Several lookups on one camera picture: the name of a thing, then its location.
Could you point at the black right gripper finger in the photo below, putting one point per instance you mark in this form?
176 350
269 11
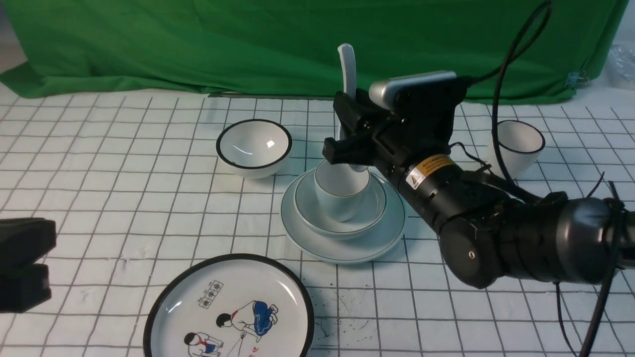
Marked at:
360 149
351 110

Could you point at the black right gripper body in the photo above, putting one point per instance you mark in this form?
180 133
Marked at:
422 122

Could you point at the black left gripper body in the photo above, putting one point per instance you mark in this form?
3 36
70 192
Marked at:
25 283

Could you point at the pale blue cup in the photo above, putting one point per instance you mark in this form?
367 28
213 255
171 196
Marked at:
340 189

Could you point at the plain white ceramic spoon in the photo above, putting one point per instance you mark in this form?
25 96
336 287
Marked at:
350 85

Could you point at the pale blue bowl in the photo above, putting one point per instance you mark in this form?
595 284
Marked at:
312 214

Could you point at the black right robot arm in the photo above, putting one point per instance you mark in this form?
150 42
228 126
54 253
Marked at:
487 228

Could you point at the pale blue flat plate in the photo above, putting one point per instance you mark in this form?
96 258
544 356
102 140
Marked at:
371 245

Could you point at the white cup black rim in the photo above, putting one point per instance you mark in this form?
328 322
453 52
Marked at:
520 145

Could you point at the white bowl black rim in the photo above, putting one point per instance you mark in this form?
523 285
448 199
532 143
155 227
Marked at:
254 148

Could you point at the green backdrop cloth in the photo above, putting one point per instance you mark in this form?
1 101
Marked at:
254 47

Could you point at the blue binder clip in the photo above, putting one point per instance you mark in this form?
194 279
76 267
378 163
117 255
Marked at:
576 80

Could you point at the white plate with cartoon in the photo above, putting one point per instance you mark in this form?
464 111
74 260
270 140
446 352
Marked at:
233 305

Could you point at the clear plastic bag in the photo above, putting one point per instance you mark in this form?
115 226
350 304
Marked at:
621 67

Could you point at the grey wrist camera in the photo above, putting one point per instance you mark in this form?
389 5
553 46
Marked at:
383 93

